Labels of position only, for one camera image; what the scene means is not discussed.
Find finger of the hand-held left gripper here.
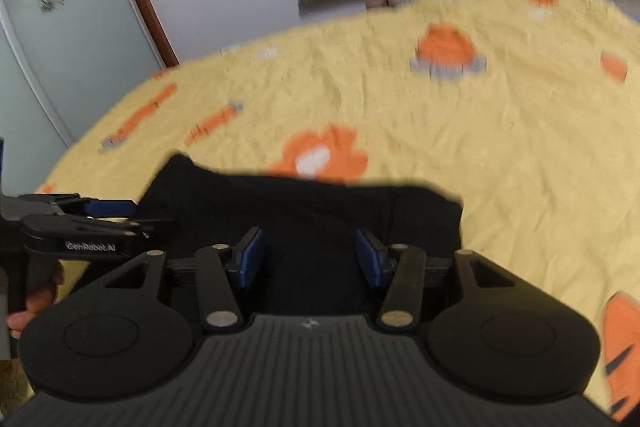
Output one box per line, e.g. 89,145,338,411
52,194,140,219
69,217,174,238

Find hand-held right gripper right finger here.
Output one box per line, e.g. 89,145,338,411
354,227,521,333

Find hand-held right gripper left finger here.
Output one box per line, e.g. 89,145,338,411
102,227,264,333

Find black pants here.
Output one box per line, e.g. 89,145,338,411
135,152,463,320

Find person's left hand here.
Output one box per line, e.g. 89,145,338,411
6,274,65,341

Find yellow carrot print blanket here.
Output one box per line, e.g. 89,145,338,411
35,0,640,423

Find frosted glass door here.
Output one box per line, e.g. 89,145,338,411
0,0,168,150

